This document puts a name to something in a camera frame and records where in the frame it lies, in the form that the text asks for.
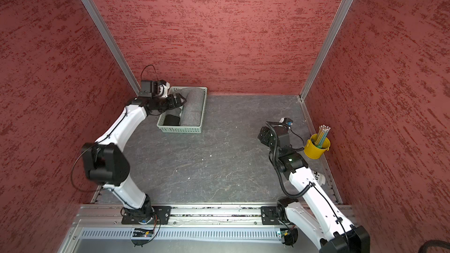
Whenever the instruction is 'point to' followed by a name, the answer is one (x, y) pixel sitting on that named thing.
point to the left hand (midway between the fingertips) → (178, 105)
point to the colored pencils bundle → (323, 131)
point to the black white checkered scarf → (171, 120)
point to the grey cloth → (192, 111)
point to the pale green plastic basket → (174, 129)
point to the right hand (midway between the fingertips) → (266, 134)
